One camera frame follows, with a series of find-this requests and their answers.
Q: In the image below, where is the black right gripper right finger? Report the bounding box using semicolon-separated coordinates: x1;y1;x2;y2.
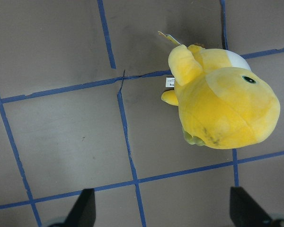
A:
229;187;273;227

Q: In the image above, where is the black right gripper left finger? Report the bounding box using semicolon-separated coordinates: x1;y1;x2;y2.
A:
62;189;96;227

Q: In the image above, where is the yellow dinosaur plush toy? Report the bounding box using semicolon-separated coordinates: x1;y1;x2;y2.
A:
161;35;281;149

